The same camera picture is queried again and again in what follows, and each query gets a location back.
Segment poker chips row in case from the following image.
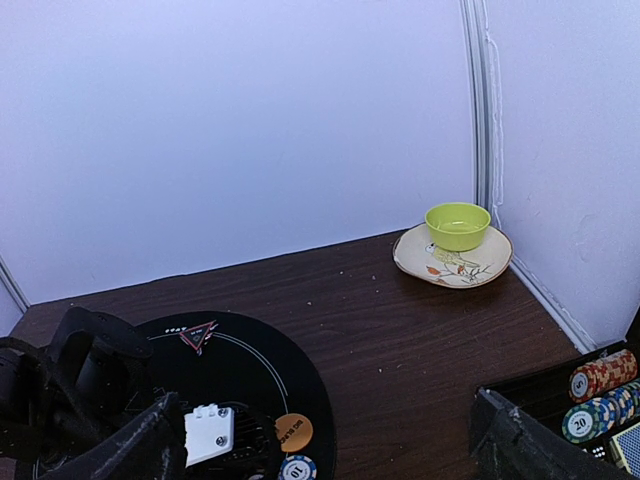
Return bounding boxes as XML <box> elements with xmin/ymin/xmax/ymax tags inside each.
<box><xmin>562</xmin><ymin>380</ymin><xmax>639</xmax><ymax>444</ymax></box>

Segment right aluminium frame post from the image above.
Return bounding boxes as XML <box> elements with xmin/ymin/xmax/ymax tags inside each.
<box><xmin>460</xmin><ymin>0</ymin><xmax>504</xmax><ymax>216</ymax></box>

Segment aluminium frame post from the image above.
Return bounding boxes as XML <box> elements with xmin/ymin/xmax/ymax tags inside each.
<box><xmin>0</xmin><ymin>257</ymin><xmax>31</xmax><ymax>313</ymax></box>
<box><xmin>460</xmin><ymin>0</ymin><xmax>504</xmax><ymax>216</ymax></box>

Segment white chip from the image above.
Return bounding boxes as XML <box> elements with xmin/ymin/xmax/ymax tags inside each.
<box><xmin>278</xmin><ymin>455</ymin><xmax>318</xmax><ymax>480</ymax></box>

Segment round black poker mat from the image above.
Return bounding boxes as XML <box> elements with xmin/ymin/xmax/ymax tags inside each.
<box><xmin>29</xmin><ymin>310</ymin><xmax>335</xmax><ymax>480</ymax></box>

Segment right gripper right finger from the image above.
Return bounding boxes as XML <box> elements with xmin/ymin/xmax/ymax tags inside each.
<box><xmin>469</xmin><ymin>388</ymin><xmax>632</xmax><ymax>479</ymax></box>

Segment black poker case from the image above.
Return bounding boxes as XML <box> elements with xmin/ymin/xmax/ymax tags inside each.
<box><xmin>484</xmin><ymin>321</ymin><xmax>639</xmax><ymax>467</ymax></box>

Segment beige plate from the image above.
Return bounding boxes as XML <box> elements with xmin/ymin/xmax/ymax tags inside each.
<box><xmin>392</xmin><ymin>224</ymin><xmax>514</xmax><ymax>289</ymax></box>

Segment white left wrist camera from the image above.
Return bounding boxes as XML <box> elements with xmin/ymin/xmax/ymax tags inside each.
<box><xmin>184</xmin><ymin>403</ymin><xmax>235</xmax><ymax>467</ymax></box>

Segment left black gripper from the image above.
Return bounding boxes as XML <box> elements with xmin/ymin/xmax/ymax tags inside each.
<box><xmin>29</xmin><ymin>307</ymin><xmax>153</xmax><ymax>450</ymax></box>

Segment green plastic bowl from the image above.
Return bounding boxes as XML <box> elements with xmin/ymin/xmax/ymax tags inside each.
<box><xmin>425</xmin><ymin>202</ymin><xmax>492</xmax><ymax>252</ymax></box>

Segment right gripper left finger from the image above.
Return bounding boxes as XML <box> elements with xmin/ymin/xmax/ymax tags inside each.
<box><xmin>41</xmin><ymin>392</ymin><xmax>187</xmax><ymax>480</ymax></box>

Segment left aluminium frame post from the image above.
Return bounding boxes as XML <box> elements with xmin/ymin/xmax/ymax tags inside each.
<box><xmin>0</xmin><ymin>257</ymin><xmax>31</xmax><ymax>313</ymax></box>

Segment orange big blind button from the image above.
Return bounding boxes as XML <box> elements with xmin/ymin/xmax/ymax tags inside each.
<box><xmin>275</xmin><ymin>413</ymin><xmax>314</xmax><ymax>453</ymax></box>

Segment red white chips in case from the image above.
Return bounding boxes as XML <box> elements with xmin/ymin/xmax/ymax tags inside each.
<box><xmin>568</xmin><ymin>349</ymin><xmax>638</xmax><ymax>403</ymax></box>

